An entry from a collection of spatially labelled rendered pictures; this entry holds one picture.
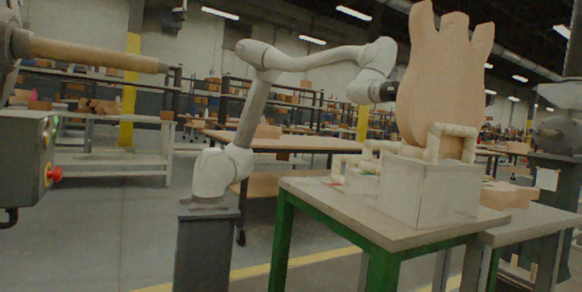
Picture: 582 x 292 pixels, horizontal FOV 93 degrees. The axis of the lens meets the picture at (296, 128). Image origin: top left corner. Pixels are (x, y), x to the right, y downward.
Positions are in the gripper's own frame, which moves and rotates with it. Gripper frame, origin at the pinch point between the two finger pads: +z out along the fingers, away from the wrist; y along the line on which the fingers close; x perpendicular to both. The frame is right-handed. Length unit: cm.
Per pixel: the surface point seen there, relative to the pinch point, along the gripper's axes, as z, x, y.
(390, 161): -2.2, -22.3, 13.9
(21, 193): -23, -35, 99
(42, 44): -3, -5, 92
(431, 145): 7.5, -15.8, 10.2
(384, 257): 10, -43, 25
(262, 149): -169, -46, -13
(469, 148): 7.7, -16.0, -6.7
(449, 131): 8.2, -11.7, 4.5
